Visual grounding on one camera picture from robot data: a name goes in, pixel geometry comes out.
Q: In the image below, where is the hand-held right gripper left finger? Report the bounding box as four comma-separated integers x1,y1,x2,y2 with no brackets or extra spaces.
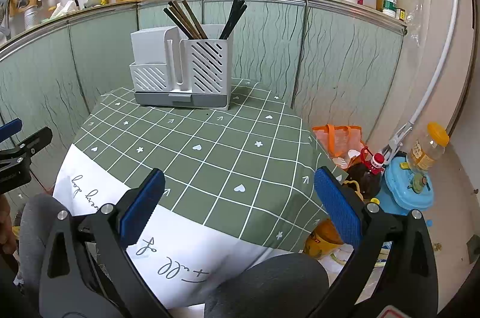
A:
39,168,167,318

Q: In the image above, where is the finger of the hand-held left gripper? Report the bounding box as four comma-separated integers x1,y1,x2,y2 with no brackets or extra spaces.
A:
0,127,53,172
0,118,23,143

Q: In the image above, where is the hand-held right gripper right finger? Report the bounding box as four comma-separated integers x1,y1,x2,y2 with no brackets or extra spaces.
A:
313,166,439,318

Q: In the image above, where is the white plastic utensil holder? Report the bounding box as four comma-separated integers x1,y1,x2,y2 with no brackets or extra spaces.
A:
129,25,234,111

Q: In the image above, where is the brown wooden chopstick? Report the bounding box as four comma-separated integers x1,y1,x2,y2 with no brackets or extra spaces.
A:
168,1,199,40
172,0,202,40
180,0,209,40

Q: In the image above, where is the person's left hand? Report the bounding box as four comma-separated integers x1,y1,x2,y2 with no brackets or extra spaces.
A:
0,198,17,255

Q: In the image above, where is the yellow packet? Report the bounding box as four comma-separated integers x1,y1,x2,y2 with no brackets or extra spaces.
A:
304,220,346,259

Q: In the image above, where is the red cap oil bottle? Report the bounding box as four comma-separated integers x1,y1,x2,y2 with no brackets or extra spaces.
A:
343,147,385,200

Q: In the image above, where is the person's left leg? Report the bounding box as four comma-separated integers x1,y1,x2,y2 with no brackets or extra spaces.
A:
19,194,87,289

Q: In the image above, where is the person's leg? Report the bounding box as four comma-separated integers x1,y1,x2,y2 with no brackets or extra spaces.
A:
204,252,331,318
19,194,87,289

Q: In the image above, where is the blue plastic container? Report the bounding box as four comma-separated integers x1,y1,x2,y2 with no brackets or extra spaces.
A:
375,155,434,215

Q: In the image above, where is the orange bag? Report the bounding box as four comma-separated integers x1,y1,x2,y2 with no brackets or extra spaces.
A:
312,125,364,165

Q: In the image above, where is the white plastic clamp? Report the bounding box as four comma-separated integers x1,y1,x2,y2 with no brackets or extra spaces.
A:
382,125,413,157

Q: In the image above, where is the green checked tablecloth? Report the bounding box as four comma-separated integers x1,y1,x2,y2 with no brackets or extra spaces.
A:
52,78,347,311

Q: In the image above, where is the person's right leg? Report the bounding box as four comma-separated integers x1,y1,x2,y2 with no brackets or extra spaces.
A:
204,252,331,318

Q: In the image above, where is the yellow lid plastic jar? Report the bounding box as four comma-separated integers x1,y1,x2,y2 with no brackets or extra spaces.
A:
407,122,450,172

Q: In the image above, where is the green kitchen cabinet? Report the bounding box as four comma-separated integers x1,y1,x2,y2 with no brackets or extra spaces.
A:
0,0,409,184

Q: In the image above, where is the white pipe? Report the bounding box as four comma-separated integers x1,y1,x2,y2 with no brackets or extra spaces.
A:
386,0,460,154

